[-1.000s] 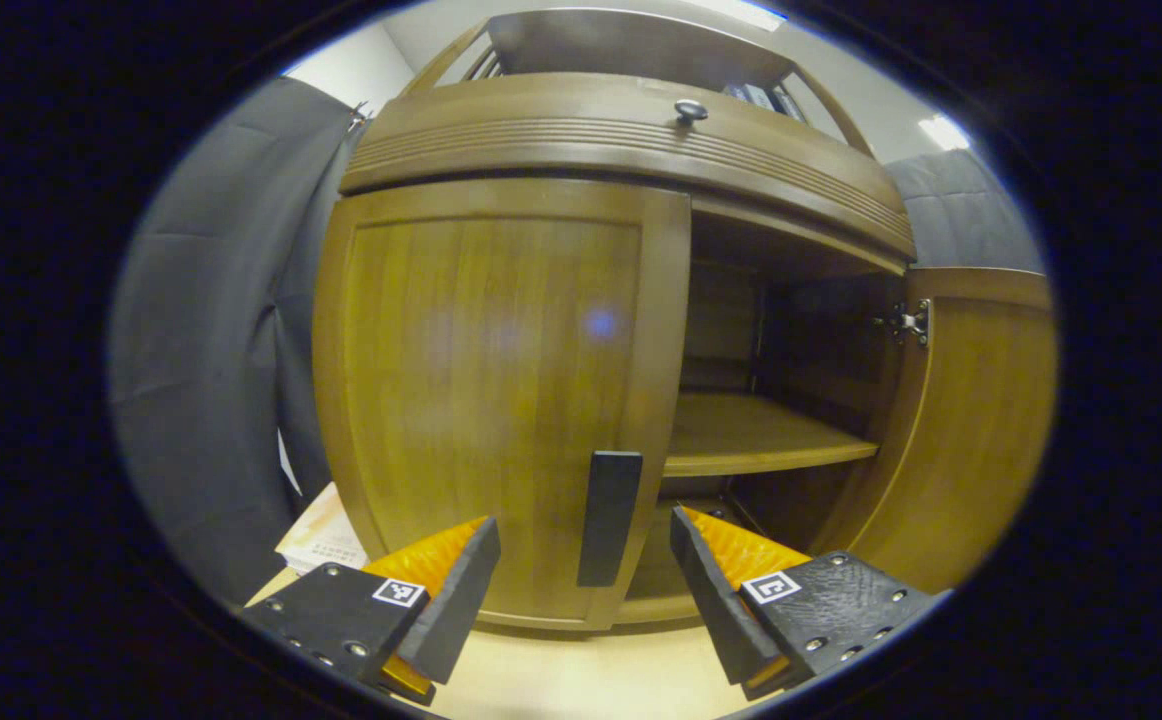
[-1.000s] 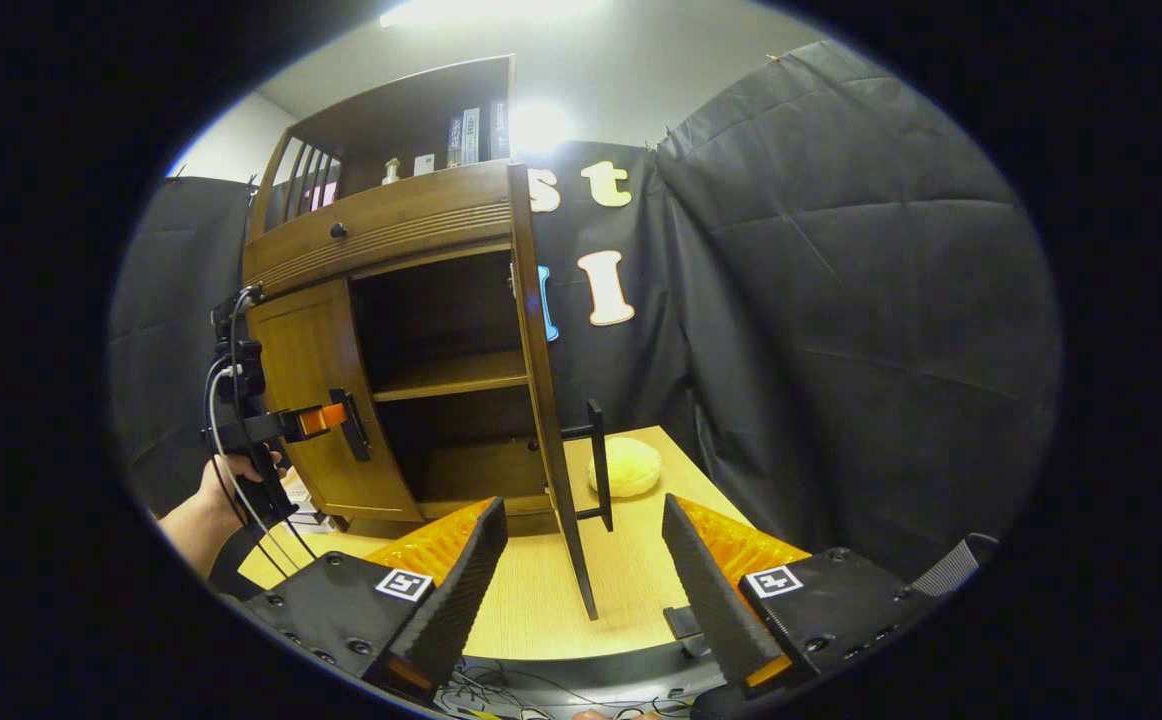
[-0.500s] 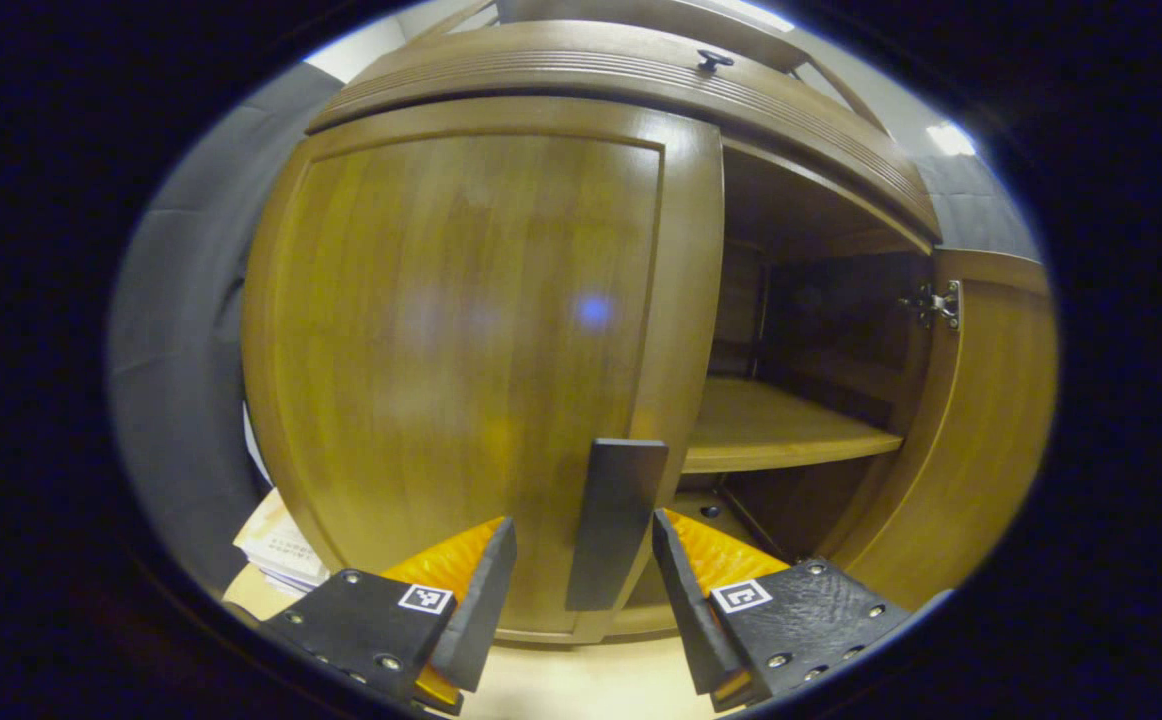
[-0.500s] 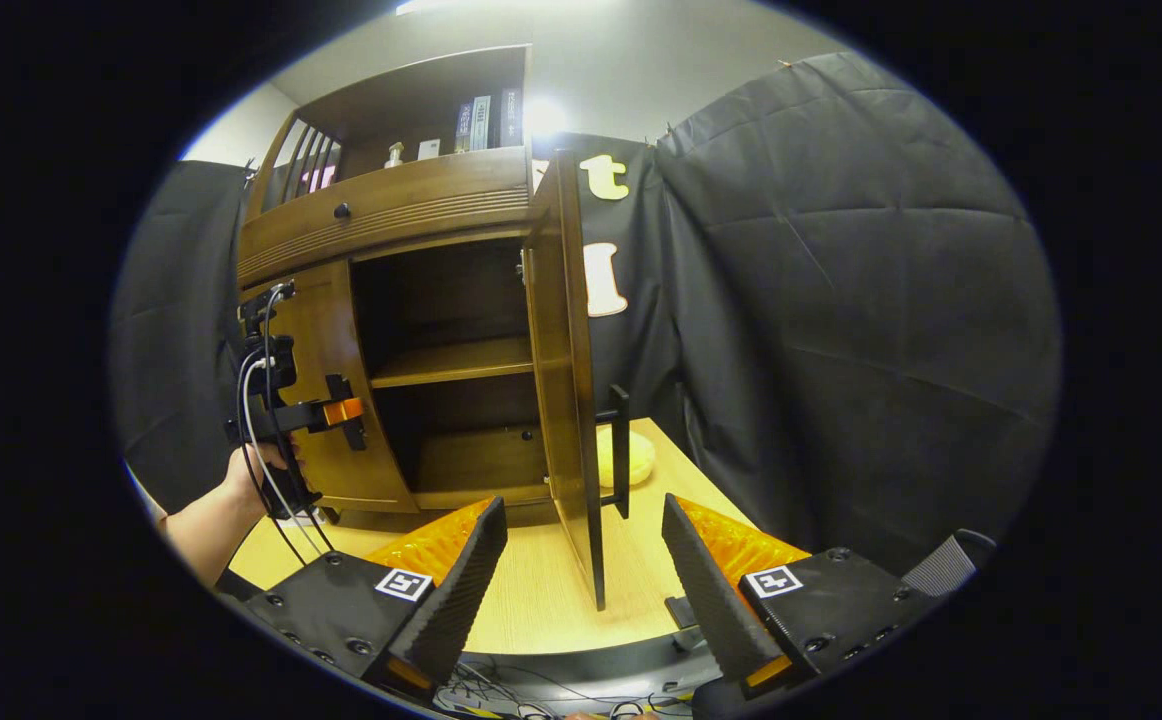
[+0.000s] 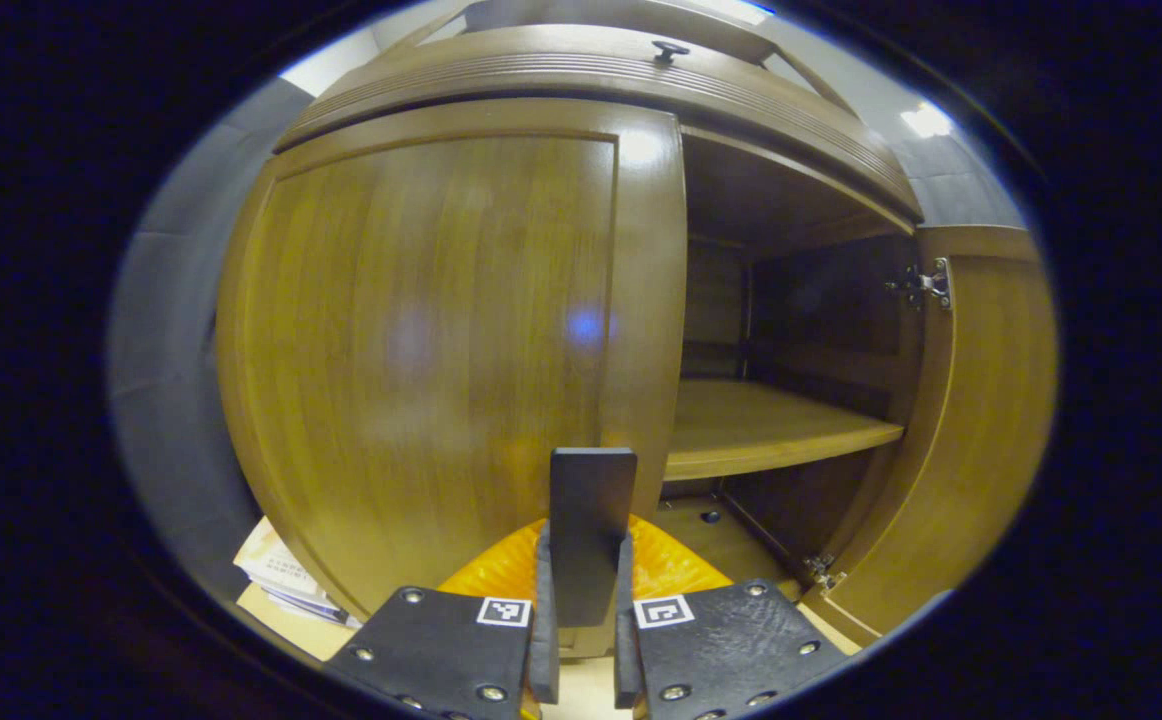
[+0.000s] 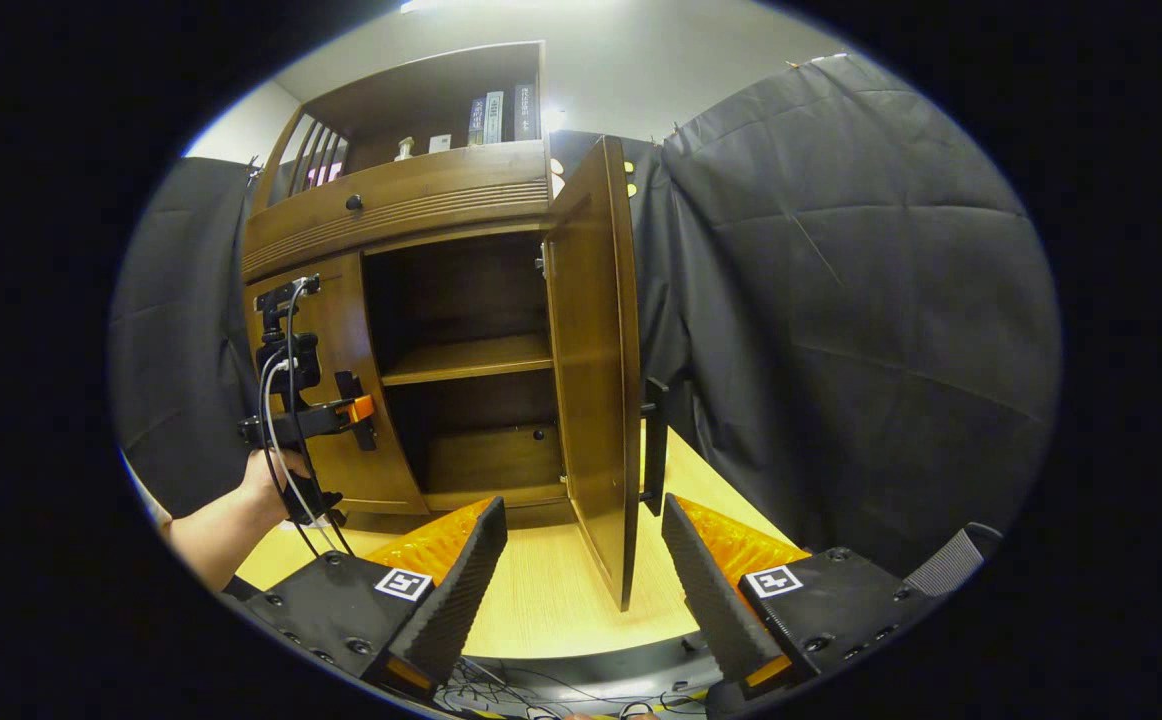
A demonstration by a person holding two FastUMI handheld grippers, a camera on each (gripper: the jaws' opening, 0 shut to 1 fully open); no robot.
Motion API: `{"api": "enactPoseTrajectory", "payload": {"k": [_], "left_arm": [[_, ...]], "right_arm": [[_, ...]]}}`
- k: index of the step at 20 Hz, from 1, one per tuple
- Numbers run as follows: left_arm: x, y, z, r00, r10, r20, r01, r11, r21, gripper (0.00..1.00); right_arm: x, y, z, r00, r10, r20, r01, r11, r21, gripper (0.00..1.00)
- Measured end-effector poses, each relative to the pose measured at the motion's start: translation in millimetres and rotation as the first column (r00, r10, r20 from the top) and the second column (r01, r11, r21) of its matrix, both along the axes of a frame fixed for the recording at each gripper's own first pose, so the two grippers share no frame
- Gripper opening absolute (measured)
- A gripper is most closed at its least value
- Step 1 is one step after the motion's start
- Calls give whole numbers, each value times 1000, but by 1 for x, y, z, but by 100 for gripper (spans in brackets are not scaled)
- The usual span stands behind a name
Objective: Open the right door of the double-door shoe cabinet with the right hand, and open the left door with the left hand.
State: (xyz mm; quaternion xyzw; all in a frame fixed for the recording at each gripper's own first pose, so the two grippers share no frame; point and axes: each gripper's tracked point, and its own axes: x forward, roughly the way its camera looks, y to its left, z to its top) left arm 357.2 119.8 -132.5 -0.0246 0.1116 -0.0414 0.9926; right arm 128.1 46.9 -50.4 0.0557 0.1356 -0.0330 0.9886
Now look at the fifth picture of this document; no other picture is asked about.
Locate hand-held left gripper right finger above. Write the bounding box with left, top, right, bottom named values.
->
left=613, top=513, right=850, bottom=720

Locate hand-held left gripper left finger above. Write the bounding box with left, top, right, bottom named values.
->
left=323, top=518, right=562, bottom=720

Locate wooden cabinet door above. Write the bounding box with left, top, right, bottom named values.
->
left=216, top=97, right=690, bottom=661
left=801, top=225, right=1060, bottom=646

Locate brown wooden shoe cabinet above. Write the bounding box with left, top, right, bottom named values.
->
left=271, top=0, right=927, bottom=621

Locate metal door hinge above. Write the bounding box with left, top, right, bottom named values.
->
left=803, top=553, right=847, bottom=593
left=886, top=258, right=954, bottom=311

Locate wooden inner cabinet shelf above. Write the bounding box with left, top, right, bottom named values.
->
left=663, top=378, right=905, bottom=482

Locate wooden cabinet drawer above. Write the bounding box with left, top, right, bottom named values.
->
left=274, top=25, right=925, bottom=223

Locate stack of books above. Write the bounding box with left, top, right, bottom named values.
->
left=233, top=515, right=362, bottom=629

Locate small ceiling light panel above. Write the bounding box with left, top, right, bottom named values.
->
left=901, top=100, right=957, bottom=139

